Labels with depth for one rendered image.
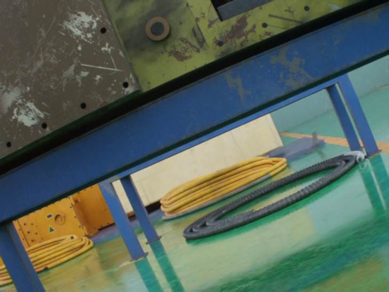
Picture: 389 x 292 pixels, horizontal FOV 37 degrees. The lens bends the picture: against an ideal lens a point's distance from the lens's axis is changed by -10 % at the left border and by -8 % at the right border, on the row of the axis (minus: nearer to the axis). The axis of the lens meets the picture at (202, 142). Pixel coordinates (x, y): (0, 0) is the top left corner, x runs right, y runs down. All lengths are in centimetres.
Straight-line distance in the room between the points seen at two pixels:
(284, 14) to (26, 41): 57
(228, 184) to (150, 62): 441
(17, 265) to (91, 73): 109
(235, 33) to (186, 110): 19
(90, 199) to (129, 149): 687
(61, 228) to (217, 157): 212
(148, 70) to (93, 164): 24
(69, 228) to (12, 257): 536
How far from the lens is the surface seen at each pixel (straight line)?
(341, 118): 471
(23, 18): 137
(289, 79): 131
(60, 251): 628
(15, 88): 135
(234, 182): 568
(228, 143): 716
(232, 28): 129
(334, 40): 132
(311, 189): 358
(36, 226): 763
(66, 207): 752
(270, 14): 129
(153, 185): 726
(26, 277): 221
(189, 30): 129
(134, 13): 132
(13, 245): 220
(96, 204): 817
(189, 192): 574
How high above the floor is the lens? 50
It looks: level
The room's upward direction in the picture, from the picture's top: 24 degrees counter-clockwise
